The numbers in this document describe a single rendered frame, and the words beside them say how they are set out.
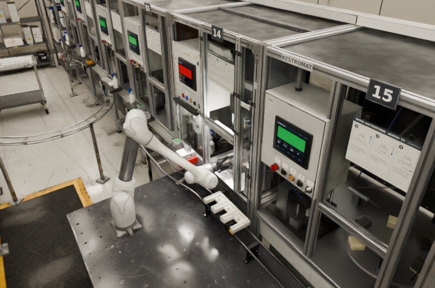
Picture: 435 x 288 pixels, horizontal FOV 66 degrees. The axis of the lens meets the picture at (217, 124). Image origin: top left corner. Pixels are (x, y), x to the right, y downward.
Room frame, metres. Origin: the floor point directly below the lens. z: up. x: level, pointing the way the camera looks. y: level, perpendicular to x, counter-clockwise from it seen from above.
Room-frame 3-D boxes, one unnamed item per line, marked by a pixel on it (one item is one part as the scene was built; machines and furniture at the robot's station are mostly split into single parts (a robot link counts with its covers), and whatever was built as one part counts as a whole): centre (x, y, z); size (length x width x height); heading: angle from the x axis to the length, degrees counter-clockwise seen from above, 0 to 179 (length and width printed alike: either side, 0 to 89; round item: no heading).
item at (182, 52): (2.46, 0.14, 1.60); 0.42 x 0.29 x 0.46; 33
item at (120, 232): (1.77, 0.67, 0.71); 0.22 x 0.18 x 0.06; 33
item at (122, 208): (1.79, 0.68, 0.85); 0.18 x 0.16 x 0.22; 14
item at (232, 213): (1.73, -0.05, 0.84); 0.36 x 0.14 x 0.10; 33
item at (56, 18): (7.01, 3.09, 1.00); 1.30 x 0.51 x 2.00; 33
